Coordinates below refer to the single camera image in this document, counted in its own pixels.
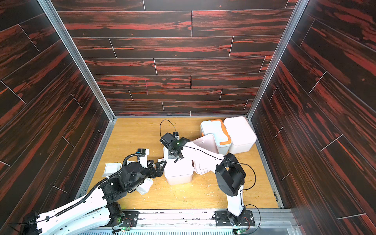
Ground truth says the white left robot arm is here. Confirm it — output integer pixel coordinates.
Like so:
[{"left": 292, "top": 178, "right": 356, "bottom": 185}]
[{"left": 20, "top": 152, "right": 166, "bottom": 235}]

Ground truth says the aluminium frame rail right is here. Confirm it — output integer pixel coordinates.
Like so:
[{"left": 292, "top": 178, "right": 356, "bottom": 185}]
[{"left": 247, "top": 0, "right": 309, "bottom": 124}]

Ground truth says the white orange handled box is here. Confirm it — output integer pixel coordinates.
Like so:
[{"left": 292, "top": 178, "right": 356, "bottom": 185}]
[{"left": 200, "top": 119, "right": 232, "bottom": 155}]

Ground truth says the aluminium frame rail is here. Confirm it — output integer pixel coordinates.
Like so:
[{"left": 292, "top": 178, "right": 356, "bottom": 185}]
[
  {"left": 247, "top": 0, "right": 309, "bottom": 124},
  {"left": 37, "top": 0, "right": 116, "bottom": 122}
]

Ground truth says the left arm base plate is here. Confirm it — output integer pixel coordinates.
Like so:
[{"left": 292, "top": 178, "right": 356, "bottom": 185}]
[{"left": 119, "top": 211, "right": 140, "bottom": 228}]

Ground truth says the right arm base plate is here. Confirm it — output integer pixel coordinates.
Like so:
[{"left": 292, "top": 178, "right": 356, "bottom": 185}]
[{"left": 212, "top": 210, "right": 255, "bottom": 227}]

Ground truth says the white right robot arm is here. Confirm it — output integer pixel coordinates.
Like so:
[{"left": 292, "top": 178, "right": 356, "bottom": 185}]
[{"left": 160, "top": 133, "right": 246, "bottom": 225}]

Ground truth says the pink medicine chest box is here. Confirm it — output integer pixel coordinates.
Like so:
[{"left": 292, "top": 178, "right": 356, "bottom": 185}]
[{"left": 163, "top": 134, "right": 224, "bottom": 185}]

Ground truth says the aluminium frame rail left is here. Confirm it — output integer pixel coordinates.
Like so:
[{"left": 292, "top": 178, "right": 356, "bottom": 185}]
[{"left": 37, "top": 0, "right": 116, "bottom": 122}]

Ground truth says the white pink first aid box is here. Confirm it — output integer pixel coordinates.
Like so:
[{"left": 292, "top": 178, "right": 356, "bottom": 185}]
[{"left": 224, "top": 117, "right": 257, "bottom": 154}]

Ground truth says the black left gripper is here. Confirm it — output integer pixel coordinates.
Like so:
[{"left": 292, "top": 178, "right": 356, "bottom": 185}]
[{"left": 127, "top": 159, "right": 166, "bottom": 192}]

